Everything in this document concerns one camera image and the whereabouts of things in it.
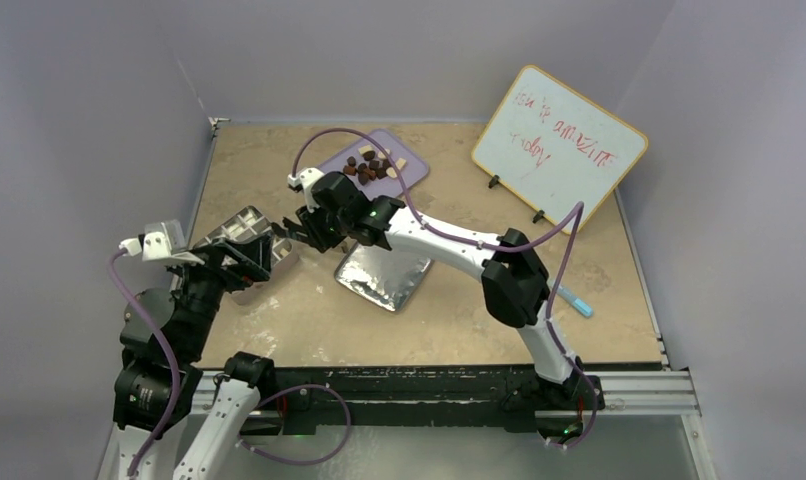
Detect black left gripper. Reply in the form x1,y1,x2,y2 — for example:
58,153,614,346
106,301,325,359
167,228,271,356

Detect pink divided chocolate tin box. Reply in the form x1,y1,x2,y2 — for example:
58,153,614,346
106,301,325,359
207,205,301,306

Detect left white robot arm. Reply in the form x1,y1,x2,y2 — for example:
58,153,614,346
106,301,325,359
108,229,278,479

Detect silver square tin lid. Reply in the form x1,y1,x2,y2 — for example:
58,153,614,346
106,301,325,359
334,244,433,313

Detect yellow framed whiteboard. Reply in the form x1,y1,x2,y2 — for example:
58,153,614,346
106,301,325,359
471,65,649,224

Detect light blue marker pen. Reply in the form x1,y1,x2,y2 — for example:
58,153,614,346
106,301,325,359
557,285,594,318

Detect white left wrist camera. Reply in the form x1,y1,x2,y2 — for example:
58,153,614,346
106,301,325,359
119,220,195,266

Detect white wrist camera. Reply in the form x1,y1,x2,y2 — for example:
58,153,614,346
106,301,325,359
287,167,325,192
119,220,195,266

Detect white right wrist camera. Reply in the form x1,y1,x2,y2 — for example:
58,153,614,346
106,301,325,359
287,167,325,192

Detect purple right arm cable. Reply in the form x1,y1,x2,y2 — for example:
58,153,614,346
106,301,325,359
290,128,586,452

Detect aluminium frame rail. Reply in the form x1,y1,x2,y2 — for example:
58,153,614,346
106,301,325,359
114,367,702,419

